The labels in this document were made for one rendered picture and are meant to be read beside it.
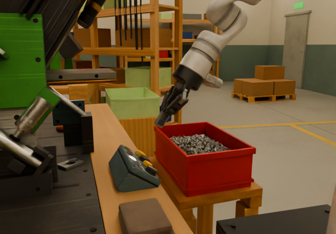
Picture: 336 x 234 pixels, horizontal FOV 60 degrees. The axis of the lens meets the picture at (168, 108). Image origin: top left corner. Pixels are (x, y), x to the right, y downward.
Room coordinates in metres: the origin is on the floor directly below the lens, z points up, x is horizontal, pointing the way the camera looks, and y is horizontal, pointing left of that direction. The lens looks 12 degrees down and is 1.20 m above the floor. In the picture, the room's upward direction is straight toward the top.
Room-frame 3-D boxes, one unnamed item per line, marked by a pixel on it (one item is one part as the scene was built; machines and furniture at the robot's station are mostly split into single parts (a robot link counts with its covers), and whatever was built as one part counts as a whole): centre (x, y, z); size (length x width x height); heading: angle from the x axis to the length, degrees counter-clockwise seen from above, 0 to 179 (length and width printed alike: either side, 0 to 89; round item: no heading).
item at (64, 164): (0.71, 0.25, 0.90); 0.06 x 0.04 x 0.01; 144
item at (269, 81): (6.75, -2.23, 0.37); 1.20 x 0.80 x 0.74; 108
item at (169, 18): (9.44, -0.06, 1.12); 3.16 x 0.54 x 2.24; 100
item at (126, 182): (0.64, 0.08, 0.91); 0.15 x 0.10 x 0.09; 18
